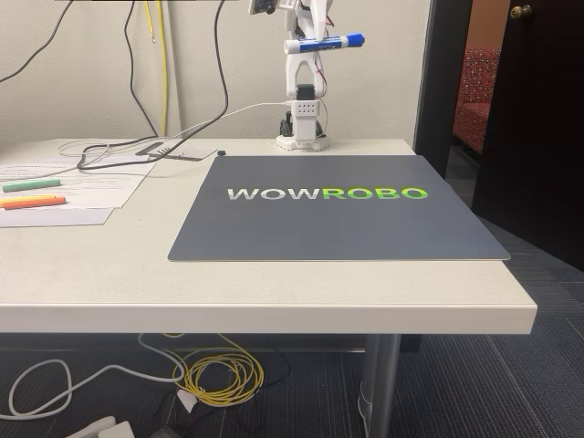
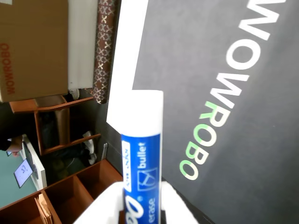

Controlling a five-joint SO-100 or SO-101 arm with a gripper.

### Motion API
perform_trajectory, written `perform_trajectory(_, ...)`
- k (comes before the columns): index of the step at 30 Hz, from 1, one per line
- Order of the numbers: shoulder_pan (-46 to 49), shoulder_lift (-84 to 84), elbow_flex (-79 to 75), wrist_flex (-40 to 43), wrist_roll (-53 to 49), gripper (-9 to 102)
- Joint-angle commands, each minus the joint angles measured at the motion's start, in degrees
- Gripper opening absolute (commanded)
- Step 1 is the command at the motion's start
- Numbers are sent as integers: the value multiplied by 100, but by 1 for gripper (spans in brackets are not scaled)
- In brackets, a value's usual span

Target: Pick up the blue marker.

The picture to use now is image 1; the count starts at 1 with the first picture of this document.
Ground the black wall cable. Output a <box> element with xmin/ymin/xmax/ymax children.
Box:
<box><xmin>123</xmin><ymin>0</ymin><xmax>160</xmax><ymax>138</ymax></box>

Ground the grey-black wall cable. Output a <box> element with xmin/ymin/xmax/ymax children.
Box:
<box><xmin>0</xmin><ymin>0</ymin><xmax>77</xmax><ymax>85</ymax></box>

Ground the black door frame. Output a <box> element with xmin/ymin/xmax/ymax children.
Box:
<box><xmin>412</xmin><ymin>0</ymin><xmax>474</xmax><ymax>180</ymax></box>

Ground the green marker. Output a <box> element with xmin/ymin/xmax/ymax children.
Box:
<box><xmin>2</xmin><ymin>178</ymin><xmax>62</xmax><ymax>193</ymax></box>

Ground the white floor cable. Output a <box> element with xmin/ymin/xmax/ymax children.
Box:
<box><xmin>7</xmin><ymin>332</ymin><xmax>186</xmax><ymax>420</ymax></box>

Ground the grey metal table leg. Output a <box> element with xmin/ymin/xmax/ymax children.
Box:
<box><xmin>357</xmin><ymin>335</ymin><xmax>403</xmax><ymax>438</ymax></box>

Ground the yellow marker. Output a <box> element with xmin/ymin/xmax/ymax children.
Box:
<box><xmin>0</xmin><ymin>194</ymin><xmax>57</xmax><ymax>205</ymax></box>

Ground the short yellow wire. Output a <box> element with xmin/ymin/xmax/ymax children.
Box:
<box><xmin>144</xmin><ymin>0</ymin><xmax>158</xmax><ymax>44</ymax></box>

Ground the pale grey paper sheet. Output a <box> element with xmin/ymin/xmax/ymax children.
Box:
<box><xmin>0</xmin><ymin>206</ymin><xmax>116</xmax><ymax>228</ymax></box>

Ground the dark grey WOWROBO mat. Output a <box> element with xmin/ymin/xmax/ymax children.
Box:
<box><xmin>167</xmin><ymin>153</ymin><xmax>512</xmax><ymax>263</ymax></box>

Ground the long yellow wall cable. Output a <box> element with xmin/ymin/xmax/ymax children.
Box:
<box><xmin>154</xmin><ymin>0</ymin><xmax>169</xmax><ymax>138</ymax></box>

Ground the white camera box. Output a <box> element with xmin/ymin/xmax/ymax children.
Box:
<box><xmin>247</xmin><ymin>0</ymin><xmax>280</xmax><ymax>16</ymax></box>

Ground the blue dry erase marker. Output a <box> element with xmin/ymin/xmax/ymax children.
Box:
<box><xmin>284</xmin><ymin>32</ymin><xmax>367</xmax><ymax>56</ymax></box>

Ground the orange marker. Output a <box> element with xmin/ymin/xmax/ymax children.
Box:
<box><xmin>1</xmin><ymin>196</ymin><xmax>68</xmax><ymax>211</ymax></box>

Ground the printed white paper sheet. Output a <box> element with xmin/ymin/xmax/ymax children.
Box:
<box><xmin>0</xmin><ymin>162</ymin><xmax>148</xmax><ymax>210</ymax></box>

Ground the white power strip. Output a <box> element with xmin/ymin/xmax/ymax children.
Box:
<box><xmin>67</xmin><ymin>415</ymin><xmax>134</xmax><ymax>438</ymax></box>

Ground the dark wooden door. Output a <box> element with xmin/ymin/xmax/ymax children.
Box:
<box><xmin>471</xmin><ymin>0</ymin><xmax>584</xmax><ymax>273</ymax></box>

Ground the red patterned chair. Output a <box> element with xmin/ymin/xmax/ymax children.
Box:
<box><xmin>452</xmin><ymin>46</ymin><xmax>502</xmax><ymax>155</ymax></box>

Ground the coiled yellow floor cable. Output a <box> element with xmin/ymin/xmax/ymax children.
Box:
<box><xmin>160</xmin><ymin>332</ymin><xmax>266</xmax><ymax>408</ymax></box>

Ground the black camera cable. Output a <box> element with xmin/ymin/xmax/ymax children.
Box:
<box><xmin>75</xmin><ymin>0</ymin><xmax>230</xmax><ymax>172</ymax></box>

